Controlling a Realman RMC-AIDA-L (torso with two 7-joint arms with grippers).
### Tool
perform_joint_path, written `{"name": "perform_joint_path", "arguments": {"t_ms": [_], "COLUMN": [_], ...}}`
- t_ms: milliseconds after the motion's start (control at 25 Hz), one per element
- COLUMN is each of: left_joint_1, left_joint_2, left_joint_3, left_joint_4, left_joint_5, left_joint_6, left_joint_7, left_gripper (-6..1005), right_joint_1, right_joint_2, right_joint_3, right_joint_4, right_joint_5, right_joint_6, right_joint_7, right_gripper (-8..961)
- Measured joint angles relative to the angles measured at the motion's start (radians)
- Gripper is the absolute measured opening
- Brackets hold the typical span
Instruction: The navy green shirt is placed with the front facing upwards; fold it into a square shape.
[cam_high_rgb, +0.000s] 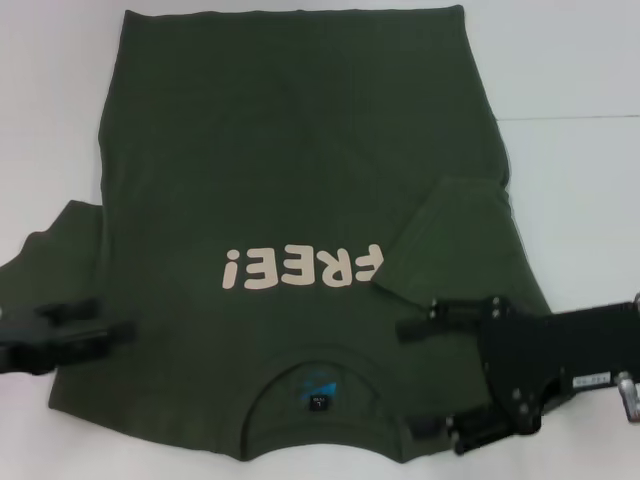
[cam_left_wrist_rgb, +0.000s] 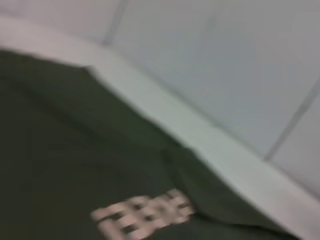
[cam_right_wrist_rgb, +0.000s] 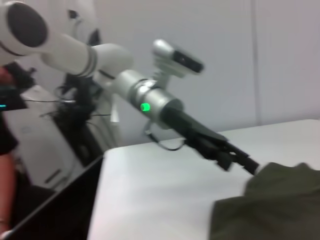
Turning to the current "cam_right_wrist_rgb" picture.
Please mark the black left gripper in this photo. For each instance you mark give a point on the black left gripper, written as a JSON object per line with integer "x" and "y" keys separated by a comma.
{"x": 190, "y": 127}

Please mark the dark green FREE t-shirt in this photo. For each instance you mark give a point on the dark green FREE t-shirt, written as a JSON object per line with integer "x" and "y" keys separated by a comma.
{"x": 270, "y": 207}

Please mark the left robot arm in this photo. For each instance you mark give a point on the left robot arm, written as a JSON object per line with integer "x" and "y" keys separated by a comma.
{"x": 75, "y": 55}

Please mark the bare person forearm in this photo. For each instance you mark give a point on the bare person forearm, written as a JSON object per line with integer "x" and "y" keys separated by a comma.
{"x": 6, "y": 190}

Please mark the white equipment cabinet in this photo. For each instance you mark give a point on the white equipment cabinet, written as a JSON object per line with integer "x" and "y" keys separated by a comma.
{"x": 50, "y": 150}

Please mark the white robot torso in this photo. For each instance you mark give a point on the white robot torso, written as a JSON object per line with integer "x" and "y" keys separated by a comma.
{"x": 82, "y": 20}

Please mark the person in black top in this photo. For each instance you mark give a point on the person in black top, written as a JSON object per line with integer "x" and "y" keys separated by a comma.
{"x": 6, "y": 137}

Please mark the black device with cyan light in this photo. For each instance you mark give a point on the black device with cyan light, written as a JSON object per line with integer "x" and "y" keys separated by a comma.
{"x": 10, "y": 100}

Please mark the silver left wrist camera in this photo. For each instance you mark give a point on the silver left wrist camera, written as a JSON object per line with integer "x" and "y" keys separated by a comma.
{"x": 180, "y": 58}

